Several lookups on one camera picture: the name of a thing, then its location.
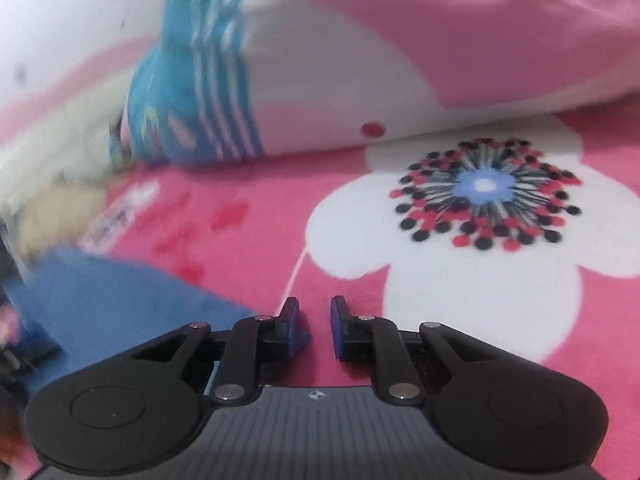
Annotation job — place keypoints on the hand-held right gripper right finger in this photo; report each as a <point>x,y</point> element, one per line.
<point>337,330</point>

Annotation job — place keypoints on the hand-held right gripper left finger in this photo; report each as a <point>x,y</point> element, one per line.
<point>291,330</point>

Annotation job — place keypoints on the blue denim jeans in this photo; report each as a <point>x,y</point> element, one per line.
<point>125,300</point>

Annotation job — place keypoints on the pink floral bed sheet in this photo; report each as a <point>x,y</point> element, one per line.
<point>275,200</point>

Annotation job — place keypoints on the beige cloth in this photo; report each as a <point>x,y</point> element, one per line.
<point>60,215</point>

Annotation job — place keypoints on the rolled pink and blue quilt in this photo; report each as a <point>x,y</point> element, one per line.
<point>350,60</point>

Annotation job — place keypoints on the white and pink headboard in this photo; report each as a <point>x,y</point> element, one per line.
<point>60,130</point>

